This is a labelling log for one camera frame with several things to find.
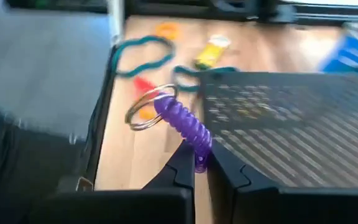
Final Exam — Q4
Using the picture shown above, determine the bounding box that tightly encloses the purple coil keychain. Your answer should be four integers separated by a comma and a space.
124, 83, 213, 174

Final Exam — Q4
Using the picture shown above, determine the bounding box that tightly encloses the black perforated metal riser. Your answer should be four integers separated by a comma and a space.
199, 71, 358, 189

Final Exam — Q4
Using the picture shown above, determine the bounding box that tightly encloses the blue plastic basket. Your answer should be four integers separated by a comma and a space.
318, 32, 358, 78

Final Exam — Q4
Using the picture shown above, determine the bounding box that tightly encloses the silver aluminium post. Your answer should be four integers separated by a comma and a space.
106, 0, 126, 43

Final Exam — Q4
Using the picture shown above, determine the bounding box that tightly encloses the small yellow crayon box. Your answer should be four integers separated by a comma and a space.
193, 34, 232, 71

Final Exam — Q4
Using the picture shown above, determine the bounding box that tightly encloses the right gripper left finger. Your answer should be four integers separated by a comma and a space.
29, 141, 196, 224

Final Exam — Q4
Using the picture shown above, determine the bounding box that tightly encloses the black aluminium table frame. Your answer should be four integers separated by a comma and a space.
54, 0, 358, 194

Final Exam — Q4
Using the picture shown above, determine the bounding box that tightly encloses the red coil keychain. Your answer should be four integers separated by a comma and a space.
132, 76, 160, 97

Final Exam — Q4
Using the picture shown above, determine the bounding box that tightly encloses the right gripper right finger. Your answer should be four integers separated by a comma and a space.
206, 141, 358, 224

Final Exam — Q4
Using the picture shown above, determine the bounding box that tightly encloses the yellow coil keychain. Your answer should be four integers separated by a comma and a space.
154, 21, 181, 41

